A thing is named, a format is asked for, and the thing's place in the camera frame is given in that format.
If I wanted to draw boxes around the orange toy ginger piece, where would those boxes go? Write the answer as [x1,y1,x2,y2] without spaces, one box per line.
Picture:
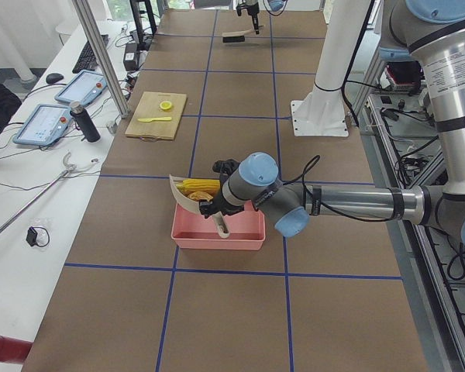
[188,191,214,202]

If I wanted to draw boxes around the yellow toy corn cob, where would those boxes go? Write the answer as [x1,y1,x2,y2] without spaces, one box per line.
[176,178,221,195]

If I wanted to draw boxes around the upper teach pendant tablet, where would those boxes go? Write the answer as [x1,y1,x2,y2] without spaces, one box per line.
[54,70,107,106]

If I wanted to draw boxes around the lower teach pendant tablet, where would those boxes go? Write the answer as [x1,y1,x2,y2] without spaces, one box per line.
[12,104,72,146]

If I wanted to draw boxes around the small black clip device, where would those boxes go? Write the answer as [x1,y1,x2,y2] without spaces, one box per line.
[26,226,39,246]

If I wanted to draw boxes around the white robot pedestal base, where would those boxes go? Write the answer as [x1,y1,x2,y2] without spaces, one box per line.
[291,0,374,137]

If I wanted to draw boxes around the black computer mouse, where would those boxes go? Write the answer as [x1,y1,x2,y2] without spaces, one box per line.
[45,73,64,84]

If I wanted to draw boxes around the yellow plastic toy knife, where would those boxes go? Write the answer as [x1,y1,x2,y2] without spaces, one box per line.
[137,116,173,122]

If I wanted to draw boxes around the black water bottle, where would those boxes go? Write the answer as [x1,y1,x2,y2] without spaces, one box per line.
[70,101,101,143]

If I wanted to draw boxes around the red cylinder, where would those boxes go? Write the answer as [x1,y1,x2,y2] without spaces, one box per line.
[0,335,33,364]

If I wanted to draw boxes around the yellow toy lemon slices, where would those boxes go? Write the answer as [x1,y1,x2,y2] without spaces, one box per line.
[159,101,174,111]

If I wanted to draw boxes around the aluminium frame post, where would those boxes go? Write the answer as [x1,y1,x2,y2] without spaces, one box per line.
[71,0,129,119]

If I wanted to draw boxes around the pink plastic bin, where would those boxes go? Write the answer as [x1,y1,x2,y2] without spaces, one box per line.
[171,203,266,250]

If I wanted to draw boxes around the metal grabber stick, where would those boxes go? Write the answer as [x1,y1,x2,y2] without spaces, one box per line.
[0,152,100,234]

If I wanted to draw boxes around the beige plastic dustpan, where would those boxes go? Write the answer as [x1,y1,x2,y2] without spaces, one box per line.
[169,174,229,239]

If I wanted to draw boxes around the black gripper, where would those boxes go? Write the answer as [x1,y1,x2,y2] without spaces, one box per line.
[198,159,248,219]
[236,0,260,35]

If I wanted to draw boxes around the bamboo cutting board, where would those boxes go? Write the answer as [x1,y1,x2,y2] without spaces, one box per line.
[125,91,187,140]

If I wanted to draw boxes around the teach pendant tablet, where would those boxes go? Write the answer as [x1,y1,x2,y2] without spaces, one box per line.
[54,70,107,106]
[12,104,72,146]

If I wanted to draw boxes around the black keyboard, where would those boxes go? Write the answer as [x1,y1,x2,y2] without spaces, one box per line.
[72,41,98,74]

